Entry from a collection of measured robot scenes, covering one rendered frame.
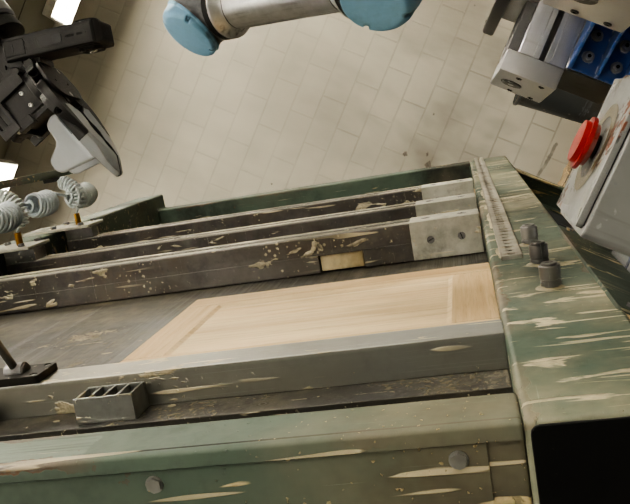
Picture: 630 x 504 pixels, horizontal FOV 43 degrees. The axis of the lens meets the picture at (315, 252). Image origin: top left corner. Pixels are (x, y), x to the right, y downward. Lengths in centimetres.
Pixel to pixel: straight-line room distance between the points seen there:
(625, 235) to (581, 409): 13
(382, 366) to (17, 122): 47
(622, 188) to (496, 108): 594
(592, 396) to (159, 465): 34
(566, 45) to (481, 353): 59
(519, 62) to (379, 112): 522
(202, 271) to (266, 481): 92
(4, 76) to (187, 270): 70
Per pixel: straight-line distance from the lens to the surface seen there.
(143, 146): 677
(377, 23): 128
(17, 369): 102
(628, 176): 58
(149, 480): 68
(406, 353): 86
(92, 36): 90
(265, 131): 654
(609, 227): 58
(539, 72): 127
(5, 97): 93
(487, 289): 112
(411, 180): 270
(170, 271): 156
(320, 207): 200
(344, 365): 87
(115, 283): 160
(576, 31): 129
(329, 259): 148
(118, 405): 91
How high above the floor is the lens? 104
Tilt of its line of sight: 5 degrees up
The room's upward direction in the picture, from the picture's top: 67 degrees counter-clockwise
